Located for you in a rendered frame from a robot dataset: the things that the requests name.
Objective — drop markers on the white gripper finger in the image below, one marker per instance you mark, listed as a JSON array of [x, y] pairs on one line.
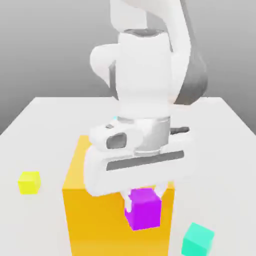
[[160, 190], [128, 201]]

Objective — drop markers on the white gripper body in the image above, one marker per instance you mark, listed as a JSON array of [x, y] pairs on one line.
[[140, 174]]

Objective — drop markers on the small purple cube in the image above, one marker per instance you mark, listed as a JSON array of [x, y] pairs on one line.
[[146, 210]]

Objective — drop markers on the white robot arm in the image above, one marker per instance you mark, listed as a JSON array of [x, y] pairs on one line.
[[144, 80]]

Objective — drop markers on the small turquoise cube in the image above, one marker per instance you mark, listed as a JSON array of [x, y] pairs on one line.
[[197, 240]]

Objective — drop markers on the small yellow cube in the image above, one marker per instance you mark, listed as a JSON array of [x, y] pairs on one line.
[[29, 182]]

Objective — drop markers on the large orange box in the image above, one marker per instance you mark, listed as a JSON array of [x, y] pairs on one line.
[[96, 220]]

